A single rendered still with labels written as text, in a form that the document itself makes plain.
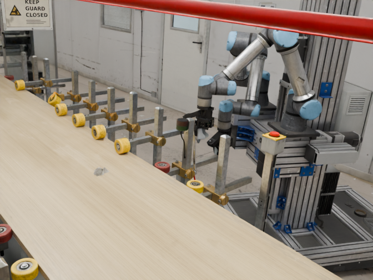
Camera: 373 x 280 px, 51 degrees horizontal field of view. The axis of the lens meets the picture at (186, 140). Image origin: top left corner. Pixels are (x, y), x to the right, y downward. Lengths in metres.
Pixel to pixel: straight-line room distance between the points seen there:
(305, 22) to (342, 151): 2.22
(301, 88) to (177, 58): 3.88
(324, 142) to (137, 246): 1.40
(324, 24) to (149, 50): 6.13
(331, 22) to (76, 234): 1.39
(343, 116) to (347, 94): 0.15
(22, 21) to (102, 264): 3.12
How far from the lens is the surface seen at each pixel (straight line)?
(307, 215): 2.90
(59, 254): 1.42
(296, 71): 2.07
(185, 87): 5.76
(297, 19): 0.18
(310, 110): 2.13
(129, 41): 6.68
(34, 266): 1.38
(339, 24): 0.17
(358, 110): 2.68
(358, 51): 4.31
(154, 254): 1.39
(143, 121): 2.47
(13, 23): 4.11
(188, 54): 5.66
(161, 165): 1.99
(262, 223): 1.78
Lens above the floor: 1.76
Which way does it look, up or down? 21 degrees down
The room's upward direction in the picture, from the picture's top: 4 degrees clockwise
